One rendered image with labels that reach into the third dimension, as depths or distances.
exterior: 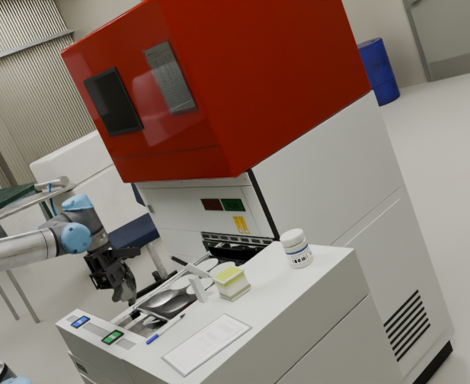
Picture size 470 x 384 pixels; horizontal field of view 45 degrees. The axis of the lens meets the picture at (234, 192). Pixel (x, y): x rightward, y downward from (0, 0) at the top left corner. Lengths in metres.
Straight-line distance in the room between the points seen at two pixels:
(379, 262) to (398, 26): 5.70
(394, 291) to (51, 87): 9.12
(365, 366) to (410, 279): 0.77
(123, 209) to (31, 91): 5.42
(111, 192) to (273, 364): 4.20
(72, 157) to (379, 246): 3.74
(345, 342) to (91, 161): 4.23
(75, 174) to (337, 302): 4.13
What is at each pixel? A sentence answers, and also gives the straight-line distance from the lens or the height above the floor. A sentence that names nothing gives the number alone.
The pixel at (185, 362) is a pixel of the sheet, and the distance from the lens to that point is 1.46.
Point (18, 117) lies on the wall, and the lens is 10.45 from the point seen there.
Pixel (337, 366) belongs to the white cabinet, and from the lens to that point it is 1.65.
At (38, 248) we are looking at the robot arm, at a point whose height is 1.37.
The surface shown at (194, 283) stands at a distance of 1.67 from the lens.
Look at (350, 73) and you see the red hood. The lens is 2.19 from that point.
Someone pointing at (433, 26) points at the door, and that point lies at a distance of 7.51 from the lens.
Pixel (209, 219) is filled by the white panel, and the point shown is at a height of 1.03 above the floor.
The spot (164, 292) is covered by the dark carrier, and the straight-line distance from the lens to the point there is 2.07.
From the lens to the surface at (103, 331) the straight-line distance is 1.89.
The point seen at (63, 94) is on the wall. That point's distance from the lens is 10.92.
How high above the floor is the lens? 1.67
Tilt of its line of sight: 16 degrees down
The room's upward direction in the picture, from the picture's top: 23 degrees counter-clockwise
